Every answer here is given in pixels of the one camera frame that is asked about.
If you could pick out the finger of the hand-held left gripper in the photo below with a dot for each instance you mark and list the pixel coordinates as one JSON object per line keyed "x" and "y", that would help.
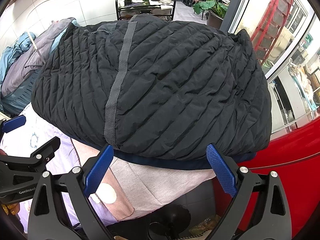
{"x": 47, "y": 150}
{"x": 15, "y": 124}

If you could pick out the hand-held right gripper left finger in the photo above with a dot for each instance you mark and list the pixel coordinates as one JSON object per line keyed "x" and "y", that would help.
{"x": 98, "y": 170}

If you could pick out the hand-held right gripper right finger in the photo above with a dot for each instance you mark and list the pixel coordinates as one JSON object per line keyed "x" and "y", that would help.
{"x": 221, "y": 170}

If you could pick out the black quilted jacket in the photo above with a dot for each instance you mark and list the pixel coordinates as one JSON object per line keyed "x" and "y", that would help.
{"x": 175, "y": 92}

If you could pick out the purple floral bedsheet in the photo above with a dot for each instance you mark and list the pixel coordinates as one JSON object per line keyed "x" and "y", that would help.
{"x": 32, "y": 135}

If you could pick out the navy blue cloth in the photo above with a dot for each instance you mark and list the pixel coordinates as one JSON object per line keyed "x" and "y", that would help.
{"x": 150, "y": 161}

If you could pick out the pink dotted blanket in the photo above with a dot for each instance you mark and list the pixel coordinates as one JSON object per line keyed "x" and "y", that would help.
{"x": 150, "y": 185}

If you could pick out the red glossy panel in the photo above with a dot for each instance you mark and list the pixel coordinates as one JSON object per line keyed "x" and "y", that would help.
{"x": 275, "y": 167}

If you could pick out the yellow plastic bag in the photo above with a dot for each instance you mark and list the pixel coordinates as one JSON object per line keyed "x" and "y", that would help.
{"x": 202, "y": 225}

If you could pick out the grey blanket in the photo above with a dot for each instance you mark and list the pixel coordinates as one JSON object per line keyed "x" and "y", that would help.
{"x": 27, "y": 67}

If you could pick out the light blue cloth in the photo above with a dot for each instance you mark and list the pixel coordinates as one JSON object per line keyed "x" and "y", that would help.
{"x": 10, "y": 55}

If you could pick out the green potted plant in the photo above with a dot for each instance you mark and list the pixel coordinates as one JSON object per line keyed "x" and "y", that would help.
{"x": 212, "y": 7}

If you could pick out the red ladder rack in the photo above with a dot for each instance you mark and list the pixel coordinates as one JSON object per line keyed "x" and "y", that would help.
{"x": 267, "y": 12}

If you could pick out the black round tin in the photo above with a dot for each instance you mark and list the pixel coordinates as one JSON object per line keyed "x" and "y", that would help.
{"x": 128, "y": 1}

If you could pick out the black pedestal stand base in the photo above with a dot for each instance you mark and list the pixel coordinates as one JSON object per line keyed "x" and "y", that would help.
{"x": 172, "y": 215}

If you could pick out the white door frame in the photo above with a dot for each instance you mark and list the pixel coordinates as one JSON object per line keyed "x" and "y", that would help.
{"x": 243, "y": 2}

